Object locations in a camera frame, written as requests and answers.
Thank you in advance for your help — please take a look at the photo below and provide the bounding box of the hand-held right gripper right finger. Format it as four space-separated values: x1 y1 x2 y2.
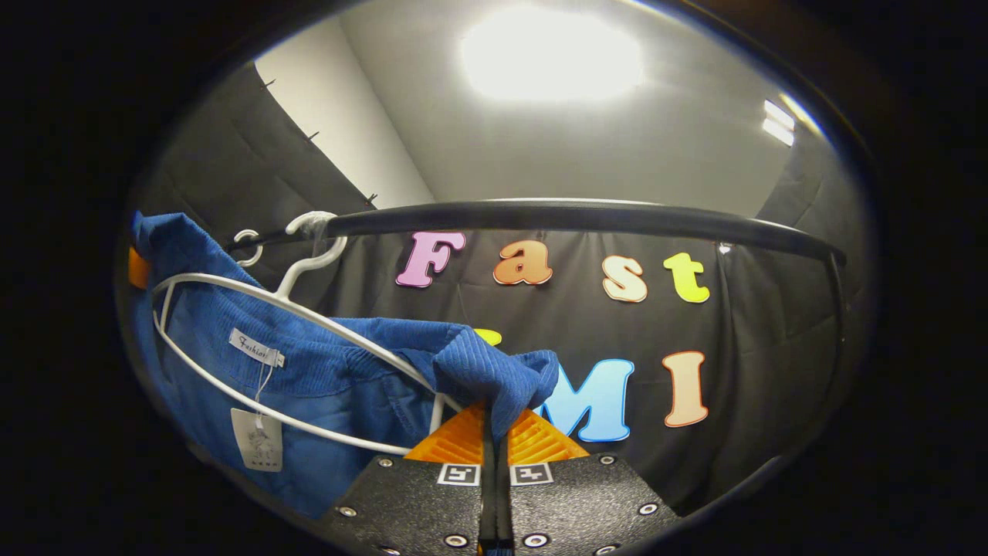
495 408 684 556

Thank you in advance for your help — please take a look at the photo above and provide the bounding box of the black backdrop cloth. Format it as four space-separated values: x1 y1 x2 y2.
123 62 877 518

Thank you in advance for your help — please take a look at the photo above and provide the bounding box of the grey hang tag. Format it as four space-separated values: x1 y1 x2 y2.
230 407 285 473

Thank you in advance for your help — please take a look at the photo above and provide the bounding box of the twin ceiling light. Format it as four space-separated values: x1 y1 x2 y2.
761 97 797 147

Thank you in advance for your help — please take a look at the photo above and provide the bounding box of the white clothes hanger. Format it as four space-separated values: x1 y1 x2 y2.
232 228 266 269
152 211 464 456

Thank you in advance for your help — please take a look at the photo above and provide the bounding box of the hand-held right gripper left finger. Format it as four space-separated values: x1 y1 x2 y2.
320 402 496 556

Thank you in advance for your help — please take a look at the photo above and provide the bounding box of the black clothes rack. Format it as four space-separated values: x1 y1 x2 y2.
224 199 850 433

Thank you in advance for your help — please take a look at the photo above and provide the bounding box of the blue corduroy jacket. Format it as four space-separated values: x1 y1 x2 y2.
127 210 561 520

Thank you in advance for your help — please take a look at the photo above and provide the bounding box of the large ceiling panel light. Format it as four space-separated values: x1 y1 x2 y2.
462 8 646 103

